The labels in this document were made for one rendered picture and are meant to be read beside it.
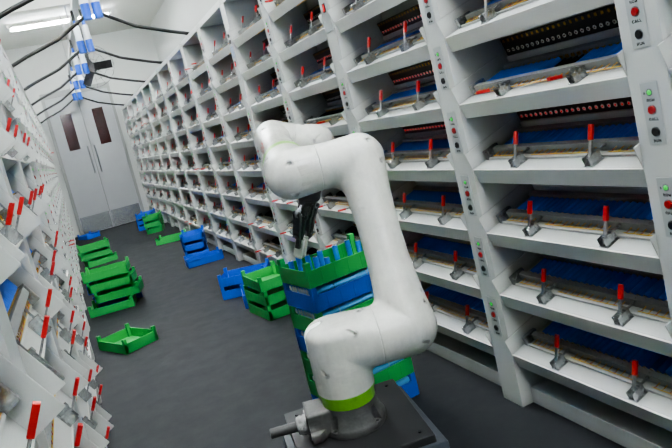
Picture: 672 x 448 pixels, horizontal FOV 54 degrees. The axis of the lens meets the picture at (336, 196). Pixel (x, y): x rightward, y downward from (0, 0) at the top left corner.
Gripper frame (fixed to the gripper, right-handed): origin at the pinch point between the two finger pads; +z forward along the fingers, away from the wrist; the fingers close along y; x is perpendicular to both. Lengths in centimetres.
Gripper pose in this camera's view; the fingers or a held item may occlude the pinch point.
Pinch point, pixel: (300, 246)
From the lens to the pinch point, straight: 212.0
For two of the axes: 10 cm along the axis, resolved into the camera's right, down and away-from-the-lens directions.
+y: -4.7, 2.3, -8.5
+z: -1.5, 9.3, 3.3
